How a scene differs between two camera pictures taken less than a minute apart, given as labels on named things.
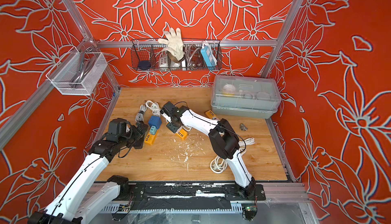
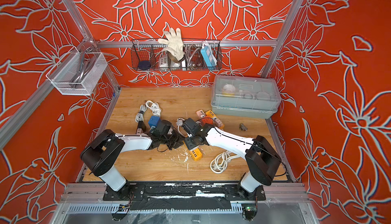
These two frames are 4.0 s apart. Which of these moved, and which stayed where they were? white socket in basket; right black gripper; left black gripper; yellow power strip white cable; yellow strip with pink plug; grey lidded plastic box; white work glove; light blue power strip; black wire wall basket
Moved: yellow power strip white cable; left black gripper; right black gripper
Stayed: light blue power strip; grey lidded plastic box; white socket in basket; yellow strip with pink plug; white work glove; black wire wall basket
